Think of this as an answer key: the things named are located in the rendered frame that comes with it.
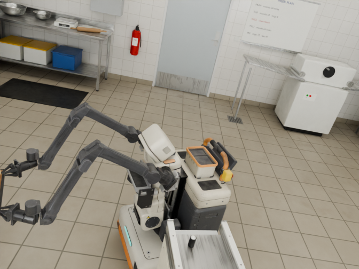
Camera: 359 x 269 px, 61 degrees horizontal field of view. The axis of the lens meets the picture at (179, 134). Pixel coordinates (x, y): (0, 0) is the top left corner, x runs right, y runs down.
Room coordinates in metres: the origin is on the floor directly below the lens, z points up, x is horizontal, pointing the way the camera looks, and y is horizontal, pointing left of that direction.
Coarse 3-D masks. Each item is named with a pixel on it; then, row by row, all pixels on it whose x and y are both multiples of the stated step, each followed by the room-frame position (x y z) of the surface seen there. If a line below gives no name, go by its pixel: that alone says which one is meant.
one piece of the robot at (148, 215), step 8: (144, 152) 1.69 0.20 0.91; (152, 160) 1.55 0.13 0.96; (168, 160) 1.55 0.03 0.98; (176, 160) 1.56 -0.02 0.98; (160, 168) 1.49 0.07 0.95; (176, 168) 1.54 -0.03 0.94; (152, 184) 1.56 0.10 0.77; (160, 192) 1.59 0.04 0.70; (136, 200) 1.63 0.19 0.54; (152, 200) 1.55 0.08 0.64; (160, 200) 1.56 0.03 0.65; (136, 208) 1.61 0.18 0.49; (144, 208) 1.56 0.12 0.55; (152, 208) 1.52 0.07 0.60; (160, 208) 1.55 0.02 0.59; (144, 216) 1.50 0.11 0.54; (152, 216) 1.53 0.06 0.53; (160, 216) 1.56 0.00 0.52; (144, 224) 1.51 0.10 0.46; (152, 224) 1.53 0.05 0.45; (160, 224) 1.56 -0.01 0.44
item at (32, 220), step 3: (27, 216) 1.06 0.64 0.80; (30, 216) 1.06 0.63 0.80; (33, 216) 1.05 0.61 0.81; (36, 216) 1.07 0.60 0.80; (24, 219) 1.05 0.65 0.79; (27, 219) 1.05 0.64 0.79; (30, 219) 1.05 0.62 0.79; (33, 219) 1.05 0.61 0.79; (36, 219) 1.07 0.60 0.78; (24, 222) 1.05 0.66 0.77; (27, 222) 1.04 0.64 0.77; (30, 222) 1.04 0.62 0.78; (33, 222) 1.05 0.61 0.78; (36, 222) 1.07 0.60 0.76
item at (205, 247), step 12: (180, 240) 1.08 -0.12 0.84; (192, 240) 1.05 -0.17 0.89; (204, 240) 1.12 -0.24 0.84; (216, 240) 1.14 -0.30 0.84; (168, 252) 0.99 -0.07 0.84; (180, 252) 1.01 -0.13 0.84; (192, 252) 1.03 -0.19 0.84; (204, 252) 1.04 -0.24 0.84; (216, 252) 1.06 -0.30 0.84; (168, 264) 0.94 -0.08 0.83; (192, 264) 0.96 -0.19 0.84; (204, 264) 0.97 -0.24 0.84; (216, 264) 0.99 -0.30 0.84; (228, 264) 1.00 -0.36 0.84
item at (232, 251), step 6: (222, 222) 1.21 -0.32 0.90; (222, 228) 1.18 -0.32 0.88; (228, 228) 1.17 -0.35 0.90; (222, 234) 1.16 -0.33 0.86; (228, 234) 1.13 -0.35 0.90; (228, 240) 1.10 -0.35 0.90; (228, 246) 1.08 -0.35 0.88; (234, 246) 1.06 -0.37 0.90; (228, 252) 1.06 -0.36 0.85; (234, 252) 1.03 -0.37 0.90; (234, 258) 1.00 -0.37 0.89; (240, 258) 1.00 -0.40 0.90; (234, 264) 0.99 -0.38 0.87; (240, 264) 0.97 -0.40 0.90
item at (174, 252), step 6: (168, 222) 1.12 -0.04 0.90; (168, 228) 1.09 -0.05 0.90; (174, 228) 1.09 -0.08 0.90; (168, 234) 1.07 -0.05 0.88; (174, 234) 1.05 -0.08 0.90; (168, 240) 1.05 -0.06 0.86; (174, 240) 1.02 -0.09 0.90; (168, 246) 1.03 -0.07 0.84; (174, 246) 0.99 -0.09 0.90; (174, 252) 0.95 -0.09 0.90; (174, 258) 0.92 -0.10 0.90; (180, 258) 0.93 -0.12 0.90; (174, 264) 0.90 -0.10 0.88; (180, 264) 0.90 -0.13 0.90
